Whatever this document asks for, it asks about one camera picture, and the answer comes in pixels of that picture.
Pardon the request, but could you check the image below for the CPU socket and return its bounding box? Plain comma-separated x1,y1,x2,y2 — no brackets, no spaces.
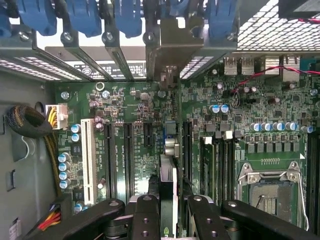
236,161,311,232

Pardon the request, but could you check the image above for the white expansion slot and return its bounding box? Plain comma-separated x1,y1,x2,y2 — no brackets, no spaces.
80,118,98,205

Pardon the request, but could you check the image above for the short black expansion slot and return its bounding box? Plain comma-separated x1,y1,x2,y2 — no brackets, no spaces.
143,121,154,148

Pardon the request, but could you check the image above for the metal locking lever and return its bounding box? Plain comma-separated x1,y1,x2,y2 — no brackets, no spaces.
298,172,310,231

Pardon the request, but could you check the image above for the green motherboard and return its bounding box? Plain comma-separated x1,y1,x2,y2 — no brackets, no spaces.
52,57,320,240

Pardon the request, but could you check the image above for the white power connector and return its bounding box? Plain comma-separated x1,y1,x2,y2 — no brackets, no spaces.
45,104,69,131

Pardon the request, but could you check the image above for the black open PC case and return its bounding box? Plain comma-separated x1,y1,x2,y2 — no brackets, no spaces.
0,0,320,240

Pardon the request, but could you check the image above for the red and yellow wire bundle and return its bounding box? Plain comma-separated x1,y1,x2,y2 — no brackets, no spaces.
37,203,63,231

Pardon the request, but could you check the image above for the braided wire bundle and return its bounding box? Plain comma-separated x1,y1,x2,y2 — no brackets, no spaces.
5,104,63,198

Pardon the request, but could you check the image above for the red and black fan wire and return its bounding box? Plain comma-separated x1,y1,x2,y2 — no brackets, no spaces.
231,65,320,101

